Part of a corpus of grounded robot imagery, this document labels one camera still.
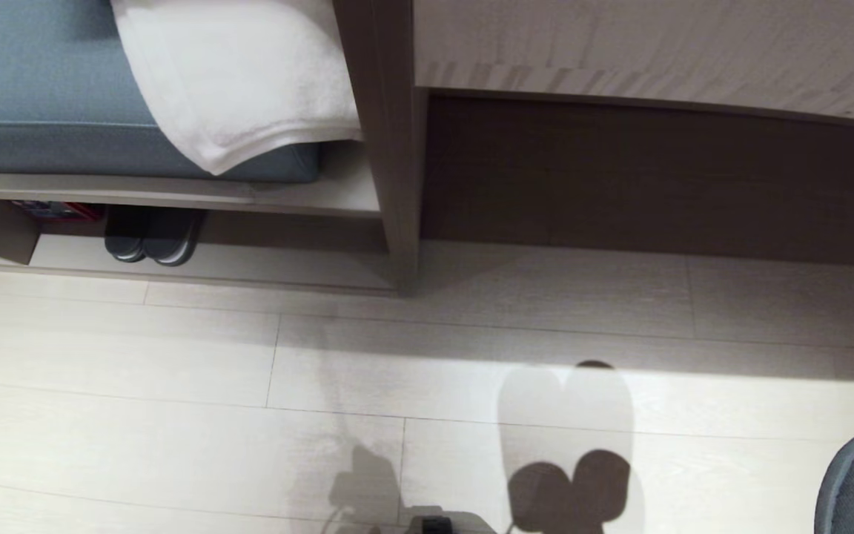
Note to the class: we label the white towel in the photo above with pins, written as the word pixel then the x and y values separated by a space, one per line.
pixel 234 74

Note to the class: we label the light wood cabinet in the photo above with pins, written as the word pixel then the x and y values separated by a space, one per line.
pixel 657 52

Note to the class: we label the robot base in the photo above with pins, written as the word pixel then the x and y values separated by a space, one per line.
pixel 442 523

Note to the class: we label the dark grey slipper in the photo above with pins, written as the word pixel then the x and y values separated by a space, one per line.
pixel 169 237
pixel 124 236

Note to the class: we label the wooden shoe shelf bench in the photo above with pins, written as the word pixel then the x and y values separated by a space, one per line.
pixel 353 193

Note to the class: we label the red box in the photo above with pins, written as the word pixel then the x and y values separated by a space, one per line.
pixel 56 211

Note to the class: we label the blue-grey bench cushion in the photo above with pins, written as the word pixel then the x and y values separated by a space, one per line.
pixel 41 81

